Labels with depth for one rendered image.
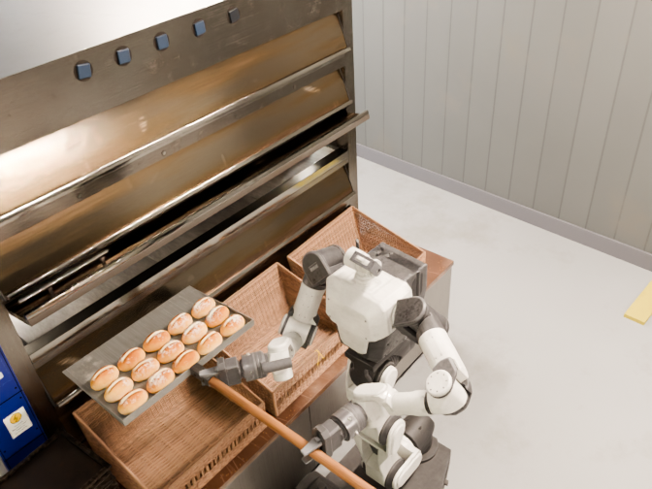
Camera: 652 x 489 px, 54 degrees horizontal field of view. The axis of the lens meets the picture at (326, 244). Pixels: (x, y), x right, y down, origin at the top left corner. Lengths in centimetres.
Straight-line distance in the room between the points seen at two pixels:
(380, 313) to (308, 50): 134
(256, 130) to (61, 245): 95
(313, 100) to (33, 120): 134
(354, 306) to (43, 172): 107
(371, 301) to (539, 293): 241
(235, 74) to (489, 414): 215
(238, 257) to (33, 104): 119
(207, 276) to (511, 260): 239
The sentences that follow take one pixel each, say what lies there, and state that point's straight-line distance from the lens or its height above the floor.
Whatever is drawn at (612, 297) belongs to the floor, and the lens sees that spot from 440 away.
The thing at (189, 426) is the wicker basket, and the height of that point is 59.
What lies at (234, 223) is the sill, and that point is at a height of 118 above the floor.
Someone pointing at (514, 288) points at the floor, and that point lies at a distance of 431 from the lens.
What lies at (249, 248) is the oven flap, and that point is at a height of 101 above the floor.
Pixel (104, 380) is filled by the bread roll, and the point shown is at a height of 123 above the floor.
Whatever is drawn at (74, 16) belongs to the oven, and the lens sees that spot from 257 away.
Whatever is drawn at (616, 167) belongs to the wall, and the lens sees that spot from 445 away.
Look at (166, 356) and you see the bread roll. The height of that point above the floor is 123.
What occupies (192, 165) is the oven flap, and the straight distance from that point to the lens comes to 256.
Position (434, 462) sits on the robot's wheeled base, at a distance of 314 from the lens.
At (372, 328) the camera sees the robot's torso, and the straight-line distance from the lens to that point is 204.
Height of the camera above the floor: 274
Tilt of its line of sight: 36 degrees down
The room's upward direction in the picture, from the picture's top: 4 degrees counter-clockwise
